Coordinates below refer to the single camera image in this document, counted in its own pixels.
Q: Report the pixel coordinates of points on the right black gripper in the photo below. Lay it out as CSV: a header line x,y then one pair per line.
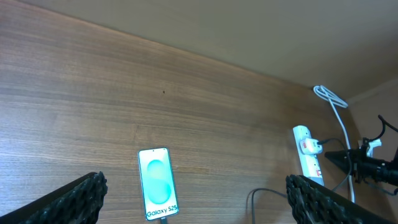
x,y
356,162

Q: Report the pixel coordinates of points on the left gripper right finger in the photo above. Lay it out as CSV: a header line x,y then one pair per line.
x,y
314,203

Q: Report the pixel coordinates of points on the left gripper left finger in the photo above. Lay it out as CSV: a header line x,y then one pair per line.
x,y
78,202

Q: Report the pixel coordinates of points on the blue screen smartphone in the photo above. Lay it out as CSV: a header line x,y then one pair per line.
x,y
157,184

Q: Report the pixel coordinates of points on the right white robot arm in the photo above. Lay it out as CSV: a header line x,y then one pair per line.
x,y
381,152

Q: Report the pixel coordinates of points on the white charger plug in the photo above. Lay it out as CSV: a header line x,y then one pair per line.
x,y
311,146

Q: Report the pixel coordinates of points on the white power strip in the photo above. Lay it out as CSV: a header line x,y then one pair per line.
x,y
309,163

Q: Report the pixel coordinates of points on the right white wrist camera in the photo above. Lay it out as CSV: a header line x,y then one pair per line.
x,y
369,147

